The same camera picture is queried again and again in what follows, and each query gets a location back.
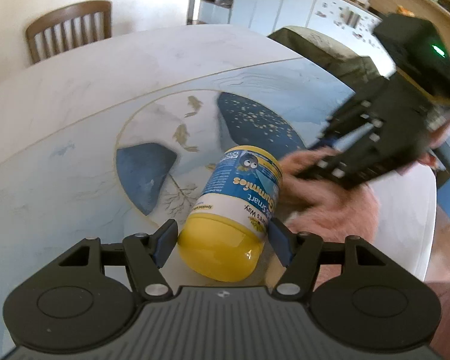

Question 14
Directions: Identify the pink fluffy cloth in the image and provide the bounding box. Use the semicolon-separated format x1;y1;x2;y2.
279;148;383;289

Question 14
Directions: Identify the yellow jar with blue label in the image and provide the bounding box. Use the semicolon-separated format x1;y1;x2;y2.
177;145;284;283

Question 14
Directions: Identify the white cabinet with stickers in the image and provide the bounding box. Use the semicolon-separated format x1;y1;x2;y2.
311;0;383;40

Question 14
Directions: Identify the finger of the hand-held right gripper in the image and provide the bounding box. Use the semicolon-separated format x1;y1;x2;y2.
294;146;376;190
308;99;383;149

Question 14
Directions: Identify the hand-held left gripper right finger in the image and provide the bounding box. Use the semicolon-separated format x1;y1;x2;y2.
269;217;377;301

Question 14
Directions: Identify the white cabinet with black handles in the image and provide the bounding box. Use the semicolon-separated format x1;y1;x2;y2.
187;0;319;31

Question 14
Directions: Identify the olive upholstered chair back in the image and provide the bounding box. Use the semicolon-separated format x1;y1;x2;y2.
267;26;391;94

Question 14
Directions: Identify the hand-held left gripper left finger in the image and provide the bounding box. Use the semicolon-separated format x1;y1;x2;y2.
58;218;179;301

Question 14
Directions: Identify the brown wooden chair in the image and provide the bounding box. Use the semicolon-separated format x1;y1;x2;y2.
25;1;112;65

